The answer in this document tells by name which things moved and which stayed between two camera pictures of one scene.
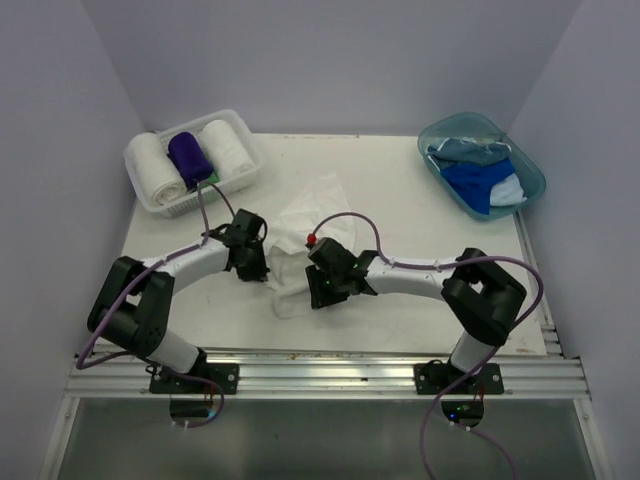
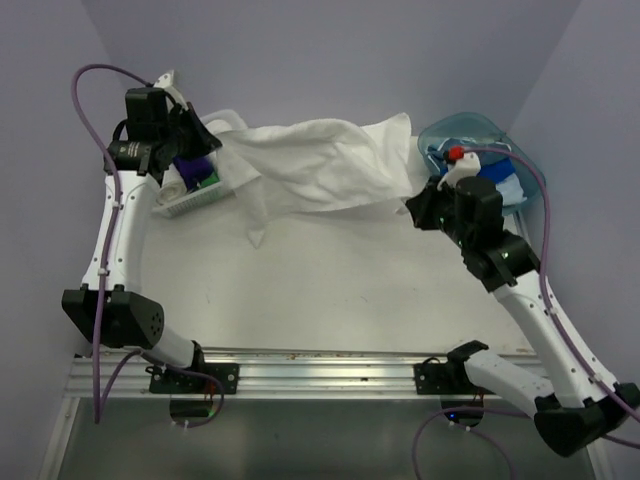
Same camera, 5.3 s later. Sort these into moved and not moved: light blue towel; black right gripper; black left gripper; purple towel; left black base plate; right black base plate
Moved: black right gripper; black left gripper
Not moved: left black base plate; light blue towel; purple towel; right black base plate
